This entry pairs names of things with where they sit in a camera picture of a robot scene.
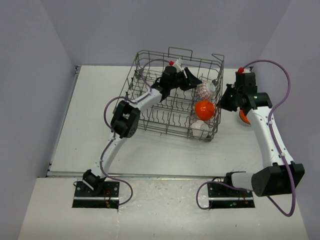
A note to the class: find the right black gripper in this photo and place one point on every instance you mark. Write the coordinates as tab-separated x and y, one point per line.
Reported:
223	104

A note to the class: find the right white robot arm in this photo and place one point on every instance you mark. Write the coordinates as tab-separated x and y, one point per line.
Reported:
279	175

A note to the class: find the large orange bowl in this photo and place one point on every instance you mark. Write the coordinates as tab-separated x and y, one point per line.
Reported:
205	110

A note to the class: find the small white bowl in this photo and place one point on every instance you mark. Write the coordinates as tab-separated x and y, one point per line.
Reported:
200	129

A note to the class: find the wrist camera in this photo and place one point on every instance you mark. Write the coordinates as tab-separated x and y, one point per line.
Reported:
245	83
170	72

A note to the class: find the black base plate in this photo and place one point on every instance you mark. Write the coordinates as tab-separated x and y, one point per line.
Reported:
108	190
216	190

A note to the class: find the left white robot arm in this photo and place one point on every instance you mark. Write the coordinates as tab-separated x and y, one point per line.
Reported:
121	116

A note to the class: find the small orange bowl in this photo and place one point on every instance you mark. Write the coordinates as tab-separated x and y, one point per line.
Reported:
243	117

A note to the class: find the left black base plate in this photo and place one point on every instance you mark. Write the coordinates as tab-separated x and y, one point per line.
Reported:
108	190

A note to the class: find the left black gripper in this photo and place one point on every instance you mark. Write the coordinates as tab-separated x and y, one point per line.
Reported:
192	81

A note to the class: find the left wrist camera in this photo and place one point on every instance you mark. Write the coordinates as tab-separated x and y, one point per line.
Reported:
170	72

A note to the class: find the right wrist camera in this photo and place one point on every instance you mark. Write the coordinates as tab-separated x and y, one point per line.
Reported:
245	83

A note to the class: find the grey wire dish rack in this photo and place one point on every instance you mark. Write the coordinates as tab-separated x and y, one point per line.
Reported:
175	115

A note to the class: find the red patterned white bowl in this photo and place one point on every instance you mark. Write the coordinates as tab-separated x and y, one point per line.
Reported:
206	90

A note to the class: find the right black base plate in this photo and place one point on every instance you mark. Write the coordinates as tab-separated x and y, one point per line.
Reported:
216	190

